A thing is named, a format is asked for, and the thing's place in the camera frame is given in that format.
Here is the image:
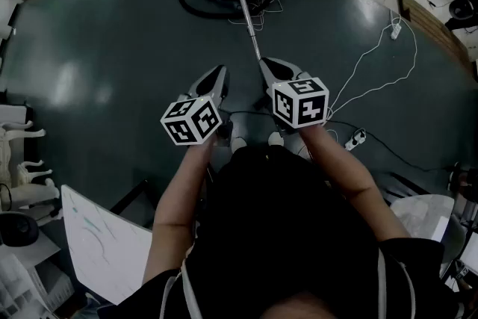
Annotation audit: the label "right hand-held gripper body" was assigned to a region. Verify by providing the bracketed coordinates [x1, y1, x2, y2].
[265, 71, 330, 135]

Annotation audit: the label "person's body in black clothing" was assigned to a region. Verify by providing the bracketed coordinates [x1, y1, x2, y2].
[96, 144, 461, 319]

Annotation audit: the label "person's left forearm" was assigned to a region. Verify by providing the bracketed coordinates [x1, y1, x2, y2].
[143, 134, 220, 287]

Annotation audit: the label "tangled white power cable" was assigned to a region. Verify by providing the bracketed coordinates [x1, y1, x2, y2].
[227, 0, 285, 31]

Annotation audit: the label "long white cable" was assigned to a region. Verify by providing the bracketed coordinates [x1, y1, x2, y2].
[327, 9, 418, 121]

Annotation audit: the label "silver vacuum wand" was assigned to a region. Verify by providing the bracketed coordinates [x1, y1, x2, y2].
[229, 0, 262, 63]

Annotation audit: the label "white whiteboard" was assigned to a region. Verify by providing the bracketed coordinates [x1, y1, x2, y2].
[60, 185, 154, 306]

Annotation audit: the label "black metal frame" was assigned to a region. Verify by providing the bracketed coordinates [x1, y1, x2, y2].
[387, 171, 431, 201]

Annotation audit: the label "brown wooden board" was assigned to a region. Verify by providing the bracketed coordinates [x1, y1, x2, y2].
[397, 0, 478, 84]

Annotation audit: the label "person's right forearm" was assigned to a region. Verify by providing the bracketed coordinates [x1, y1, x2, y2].
[298, 124, 412, 241]

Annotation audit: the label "black round stool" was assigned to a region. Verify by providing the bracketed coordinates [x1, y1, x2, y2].
[444, 0, 478, 31]

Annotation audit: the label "white plastic frame parts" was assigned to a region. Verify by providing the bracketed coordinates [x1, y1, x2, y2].
[0, 119, 61, 210]

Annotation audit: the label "white shoulder strap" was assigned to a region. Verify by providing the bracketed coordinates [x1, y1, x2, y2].
[159, 258, 205, 319]
[376, 248, 418, 319]

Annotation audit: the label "long black cable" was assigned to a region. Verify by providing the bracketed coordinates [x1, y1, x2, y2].
[218, 108, 461, 173]

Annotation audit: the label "black round device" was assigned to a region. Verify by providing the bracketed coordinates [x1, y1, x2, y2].
[0, 211, 40, 248]

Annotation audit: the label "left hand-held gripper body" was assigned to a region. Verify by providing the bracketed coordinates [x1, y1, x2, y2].
[160, 88, 230, 146]

